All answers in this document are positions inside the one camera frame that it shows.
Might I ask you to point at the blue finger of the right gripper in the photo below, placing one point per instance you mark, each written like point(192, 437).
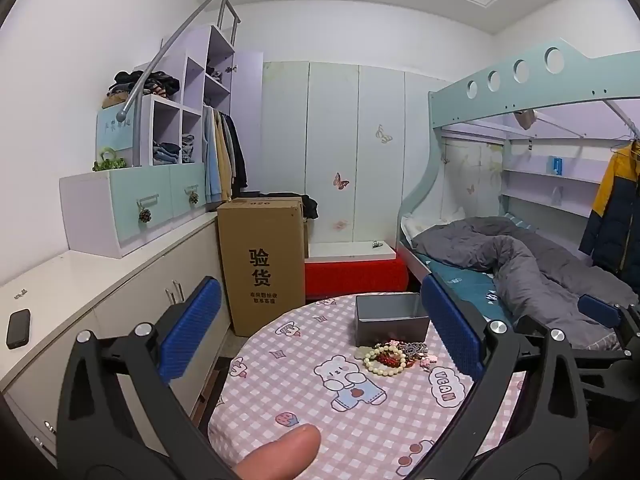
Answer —
point(599, 311)

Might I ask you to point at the person's left hand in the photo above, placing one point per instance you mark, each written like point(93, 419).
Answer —
point(282, 459)

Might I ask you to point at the pink charm jewelry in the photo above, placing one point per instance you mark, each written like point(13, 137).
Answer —
point(428, 360)

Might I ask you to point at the green plant decoration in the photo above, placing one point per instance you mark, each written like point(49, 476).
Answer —
point(108, 159)

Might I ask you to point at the mint drawer unit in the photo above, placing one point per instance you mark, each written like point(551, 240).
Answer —
point(112, 213)

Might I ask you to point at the hanging clothes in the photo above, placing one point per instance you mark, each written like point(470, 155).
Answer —
point(225, 169)

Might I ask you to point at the white low cabinet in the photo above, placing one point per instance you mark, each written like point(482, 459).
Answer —
point(110, 297)

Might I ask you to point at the teal bed sheet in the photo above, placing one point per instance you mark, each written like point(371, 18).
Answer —
point(476, 287)

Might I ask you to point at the grey metal jewelry box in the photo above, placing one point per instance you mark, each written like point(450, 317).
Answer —
point(399, 316)

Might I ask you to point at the red storage ottoman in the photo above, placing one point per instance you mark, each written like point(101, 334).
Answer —
point(347, 268)

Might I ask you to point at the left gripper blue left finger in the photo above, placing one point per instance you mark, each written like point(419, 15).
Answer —
point(118, 417)

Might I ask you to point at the white wardrobe doors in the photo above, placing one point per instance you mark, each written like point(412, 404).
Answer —
point(354, 138)

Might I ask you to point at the yellow navy jacket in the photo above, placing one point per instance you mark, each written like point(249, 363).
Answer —
point(611, 238)

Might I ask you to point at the lilac wall shelves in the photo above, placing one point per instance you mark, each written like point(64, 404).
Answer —
point(562, 183)

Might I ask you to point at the dark folded clothes pile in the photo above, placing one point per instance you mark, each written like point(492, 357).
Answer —
point(158, 83)

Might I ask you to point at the teal bunk bed frame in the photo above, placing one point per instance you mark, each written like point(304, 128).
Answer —
point(548, 93)

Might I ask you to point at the brown cardboard box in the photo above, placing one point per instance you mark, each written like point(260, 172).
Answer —
point(262, 248)

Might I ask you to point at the grey duvet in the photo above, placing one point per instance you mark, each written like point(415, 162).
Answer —
point(532, 275)

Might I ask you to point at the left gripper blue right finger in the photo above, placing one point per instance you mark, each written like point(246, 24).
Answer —
point(487, 438)

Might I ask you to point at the lilac stair shelf unit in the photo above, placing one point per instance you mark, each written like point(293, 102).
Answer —
point(169, 131)

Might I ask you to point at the pink checkered tablecloth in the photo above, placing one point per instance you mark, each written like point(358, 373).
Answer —
point(305, 368)

